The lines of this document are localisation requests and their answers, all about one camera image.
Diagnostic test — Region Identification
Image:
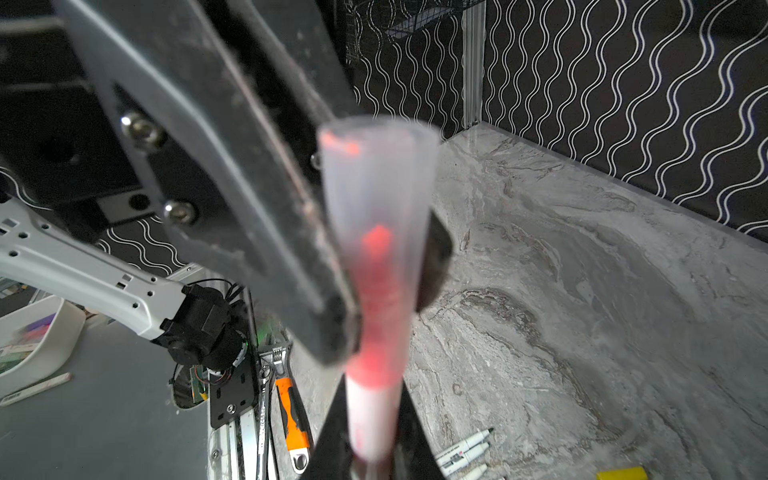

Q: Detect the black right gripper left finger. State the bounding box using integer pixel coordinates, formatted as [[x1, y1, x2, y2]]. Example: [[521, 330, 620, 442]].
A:
[[300, 377, 360, 480]]

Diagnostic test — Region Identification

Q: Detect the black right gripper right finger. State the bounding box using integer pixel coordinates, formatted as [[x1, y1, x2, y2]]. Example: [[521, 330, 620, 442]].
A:
[[392, 384, 445, 480]]

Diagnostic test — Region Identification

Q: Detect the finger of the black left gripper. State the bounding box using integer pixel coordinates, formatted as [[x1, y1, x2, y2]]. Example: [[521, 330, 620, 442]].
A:
[[54, 1, 360, 365], [415, 210, 454, 312]]

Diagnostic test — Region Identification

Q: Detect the pink white pen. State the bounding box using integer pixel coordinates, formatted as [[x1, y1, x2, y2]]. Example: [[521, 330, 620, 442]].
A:
[[345, 224, 415, 463]]

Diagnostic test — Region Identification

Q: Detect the translucent pink pen cap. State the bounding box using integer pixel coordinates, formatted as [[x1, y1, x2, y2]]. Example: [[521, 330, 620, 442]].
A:
[[317, 116, 442, 311]]

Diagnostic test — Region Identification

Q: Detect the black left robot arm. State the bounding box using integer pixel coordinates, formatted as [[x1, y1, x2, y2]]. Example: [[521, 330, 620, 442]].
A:
[[1, 1, 361, 370]]

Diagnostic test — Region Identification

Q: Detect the green tipped white pen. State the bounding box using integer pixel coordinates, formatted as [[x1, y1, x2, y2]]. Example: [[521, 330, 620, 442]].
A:
[[435, 427, 495, 465]]

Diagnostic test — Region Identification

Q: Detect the yellow pen cap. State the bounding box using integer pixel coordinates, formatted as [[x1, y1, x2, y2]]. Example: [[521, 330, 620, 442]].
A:
[[596, 466, 649, 480]]

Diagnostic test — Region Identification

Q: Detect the steel combination spanner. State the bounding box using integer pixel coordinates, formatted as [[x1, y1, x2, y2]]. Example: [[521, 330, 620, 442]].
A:
[[256, 365, 272, 480]]

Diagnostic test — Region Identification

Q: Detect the orange handled adjustable wrench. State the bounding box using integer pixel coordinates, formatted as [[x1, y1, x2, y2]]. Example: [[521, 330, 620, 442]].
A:
[[259, 341, 313, 475]]

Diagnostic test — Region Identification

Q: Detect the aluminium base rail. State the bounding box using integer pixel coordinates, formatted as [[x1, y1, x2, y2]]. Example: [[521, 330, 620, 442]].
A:
[[206, 359, 265, 480]]

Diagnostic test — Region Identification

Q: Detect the black wire mesh basket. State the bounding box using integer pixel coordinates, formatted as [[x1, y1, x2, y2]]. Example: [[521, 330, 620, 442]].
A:
[[347, 0, 480, 40]]

